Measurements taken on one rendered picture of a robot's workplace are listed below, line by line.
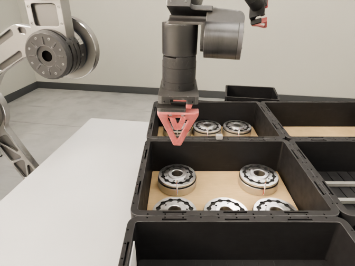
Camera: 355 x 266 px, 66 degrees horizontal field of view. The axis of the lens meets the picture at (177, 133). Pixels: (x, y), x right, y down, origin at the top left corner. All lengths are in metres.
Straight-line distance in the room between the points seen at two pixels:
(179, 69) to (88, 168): 0.74
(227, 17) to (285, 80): 3.38
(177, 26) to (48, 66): 0.55
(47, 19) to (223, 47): 0.62
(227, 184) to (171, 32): 0.47
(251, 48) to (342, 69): 1.13
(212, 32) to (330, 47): 3.43
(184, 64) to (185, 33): 0.05
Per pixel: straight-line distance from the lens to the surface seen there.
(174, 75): 0.45
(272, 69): 3.74
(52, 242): 0.86
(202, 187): 0.76
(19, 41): 1.10
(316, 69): 3.85
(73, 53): 0.89
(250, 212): 0.56
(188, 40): 0.44
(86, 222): 0.88
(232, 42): 0.43
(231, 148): 0.79
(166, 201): 0.67
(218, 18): 0.45
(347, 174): 0.94
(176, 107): 0.45
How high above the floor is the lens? 1.30
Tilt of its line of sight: 27 degrees down
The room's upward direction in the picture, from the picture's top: straight up
